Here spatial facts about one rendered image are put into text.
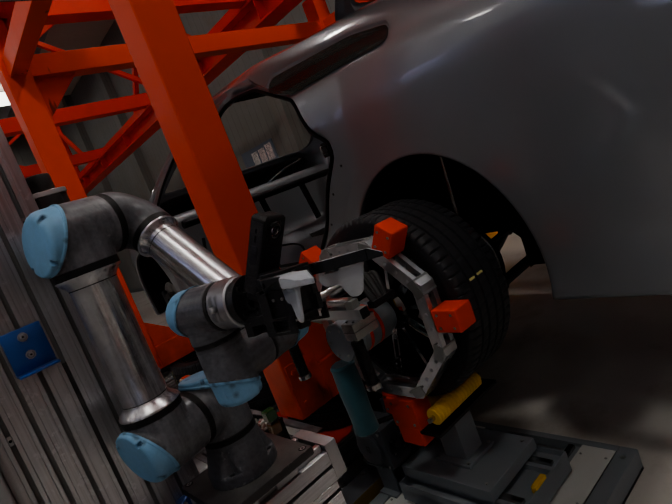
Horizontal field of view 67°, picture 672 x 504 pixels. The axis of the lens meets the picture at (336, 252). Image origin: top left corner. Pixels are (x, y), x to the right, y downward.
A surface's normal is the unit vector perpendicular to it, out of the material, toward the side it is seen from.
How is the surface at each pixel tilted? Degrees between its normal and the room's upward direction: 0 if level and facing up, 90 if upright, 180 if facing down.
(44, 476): 90
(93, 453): 90
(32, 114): 90
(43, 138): 90
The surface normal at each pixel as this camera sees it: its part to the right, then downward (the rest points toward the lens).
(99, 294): 0.51, -0.07
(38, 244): -0.57, 0.19
